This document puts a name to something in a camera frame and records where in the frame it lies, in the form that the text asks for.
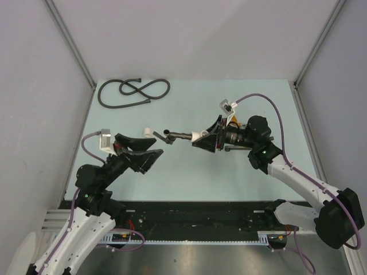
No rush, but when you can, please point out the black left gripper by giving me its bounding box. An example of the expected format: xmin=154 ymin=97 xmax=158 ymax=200
xmin=100 ymin=133 xmax=163 ymax=188

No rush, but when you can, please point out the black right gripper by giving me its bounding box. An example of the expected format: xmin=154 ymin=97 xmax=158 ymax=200
xmin=193 ymin=115 xmax=256 ymax=153

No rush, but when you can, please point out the brushed steel water faucet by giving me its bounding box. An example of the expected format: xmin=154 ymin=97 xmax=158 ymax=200
xmin=153 ymin=129 xmax=192 ymax=145

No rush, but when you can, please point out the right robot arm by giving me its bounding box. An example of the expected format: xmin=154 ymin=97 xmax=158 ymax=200
xmin=193 ymin=116 xmax=365 ymax=249

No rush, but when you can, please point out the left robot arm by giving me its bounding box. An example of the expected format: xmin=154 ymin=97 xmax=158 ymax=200
xmin=27 ymin=129 xmax=163 ymax=274

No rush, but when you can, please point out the dark metal L-shaped faucet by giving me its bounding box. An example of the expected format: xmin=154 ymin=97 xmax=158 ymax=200
xmin=217 ymin=135 xmax=274 ymax=152

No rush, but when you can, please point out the white plastic pipe coupling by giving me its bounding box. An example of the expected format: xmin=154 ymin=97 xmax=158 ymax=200
xmin=143 ymin=127 xmax=153 ymax=138

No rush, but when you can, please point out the orange faucet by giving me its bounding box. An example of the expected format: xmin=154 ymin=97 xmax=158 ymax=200
xmin=231 ymin=116 xmax=240 ymax=126

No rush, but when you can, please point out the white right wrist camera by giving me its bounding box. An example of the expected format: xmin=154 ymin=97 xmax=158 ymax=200
xmin=220 ymin=99 xmax=237 ymax=126

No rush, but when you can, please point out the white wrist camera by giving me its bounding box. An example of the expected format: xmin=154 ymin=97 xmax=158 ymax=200
xmin=220 ymin=99 xmax=237 ymax=126
xmin=99 ymin=129 xmax=113 ymax=154

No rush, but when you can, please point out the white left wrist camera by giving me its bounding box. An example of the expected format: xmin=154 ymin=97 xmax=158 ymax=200
xmin=99 ymin=129 xmax=113 ymax=154

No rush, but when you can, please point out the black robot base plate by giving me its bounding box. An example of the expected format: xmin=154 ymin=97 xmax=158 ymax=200
xmin=58 ymin=200 xmax=299 ymax=241

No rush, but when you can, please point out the grey coiled flexible hose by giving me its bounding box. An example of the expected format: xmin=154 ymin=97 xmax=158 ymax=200
xmin=97 ymin=77 xmax=171 ymax=109

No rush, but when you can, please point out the slotted grey cable duct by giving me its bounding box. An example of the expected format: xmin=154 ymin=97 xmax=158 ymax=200
xmin=98 ymin=233 xmax=287 ymax=246

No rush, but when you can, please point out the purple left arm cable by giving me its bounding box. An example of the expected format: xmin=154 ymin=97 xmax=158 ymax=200
xmin=28 ymin=130 xmax=146 ymax=273

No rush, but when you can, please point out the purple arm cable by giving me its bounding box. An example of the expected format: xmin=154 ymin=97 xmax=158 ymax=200
xmin=28 ymin=130 xmax=146 ymax=273
xmin=233 ymin=92 xmax=362 ymax=273

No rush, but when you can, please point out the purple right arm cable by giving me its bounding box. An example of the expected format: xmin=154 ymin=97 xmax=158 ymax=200
xmin=233 ymin=92 xmax=362 ymax=273

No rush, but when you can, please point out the left aluminium frame post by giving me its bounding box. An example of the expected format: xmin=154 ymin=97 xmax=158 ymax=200
xmin=42 ymin=0 xmax=96 ymax=91

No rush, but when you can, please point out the aluminium frame post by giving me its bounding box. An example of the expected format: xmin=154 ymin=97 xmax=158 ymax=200
xmin=42 ymin=0 xmax=96 ymax=91
xmin=293 ymin=0 xmax=349 ymax=88

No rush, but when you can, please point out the right aluminium frame post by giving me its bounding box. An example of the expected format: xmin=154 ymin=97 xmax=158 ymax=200
xmin=293 ymin=0 xmax=349 ymax=88

